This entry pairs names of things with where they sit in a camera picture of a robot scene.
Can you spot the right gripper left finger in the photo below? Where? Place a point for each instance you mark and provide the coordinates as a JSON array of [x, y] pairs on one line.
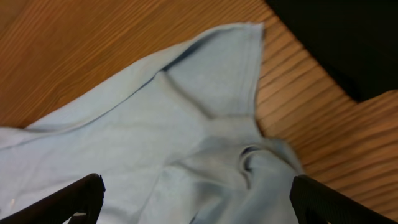
[[79, 202]]

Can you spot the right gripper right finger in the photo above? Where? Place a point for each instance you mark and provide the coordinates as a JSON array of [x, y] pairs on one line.
[[315, 203]]

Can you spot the light blue printed t-shirt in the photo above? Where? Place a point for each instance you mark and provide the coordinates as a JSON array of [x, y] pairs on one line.
[[173, 136]]

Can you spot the black t-shirt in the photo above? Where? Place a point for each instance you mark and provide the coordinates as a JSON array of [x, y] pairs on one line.
[[355, 41]]

